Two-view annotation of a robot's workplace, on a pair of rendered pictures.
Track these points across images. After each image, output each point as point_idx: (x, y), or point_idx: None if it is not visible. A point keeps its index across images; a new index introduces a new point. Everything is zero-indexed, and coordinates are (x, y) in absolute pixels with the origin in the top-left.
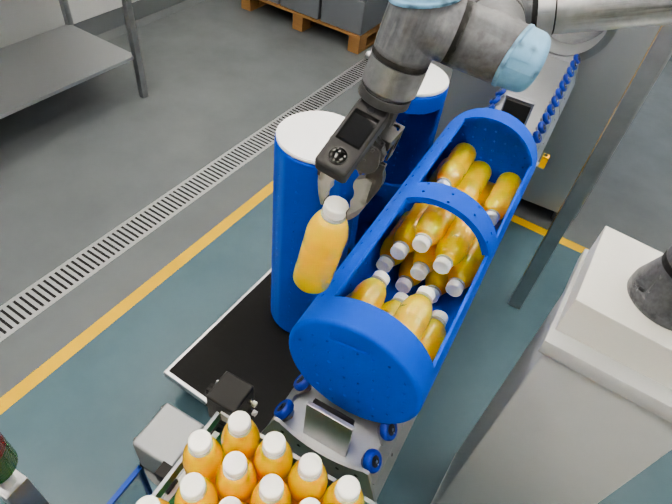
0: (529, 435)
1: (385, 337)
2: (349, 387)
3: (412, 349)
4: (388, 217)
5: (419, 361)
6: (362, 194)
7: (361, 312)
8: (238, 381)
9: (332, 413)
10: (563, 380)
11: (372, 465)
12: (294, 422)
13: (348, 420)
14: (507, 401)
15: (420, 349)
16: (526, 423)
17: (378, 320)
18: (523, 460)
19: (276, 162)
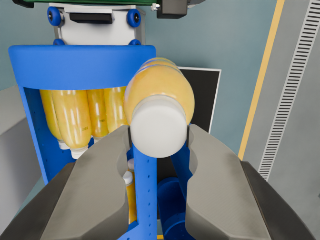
0: (0, 116)
1: (46, 59)
2: (91, 45)
3: (23, 71)
4: (141, 197)
5: (15, 67)
6: (86, 176)
7: (88, 73)
8: (174, 10)
9: (89, 15)
10: None
11: (50, 11)
12: (124, 20)
13: (74, 16)
14: (15, 125)
15: (21, 79)
16: (0, 120)
17: (65, 74)
18: (9, 107)
19: None
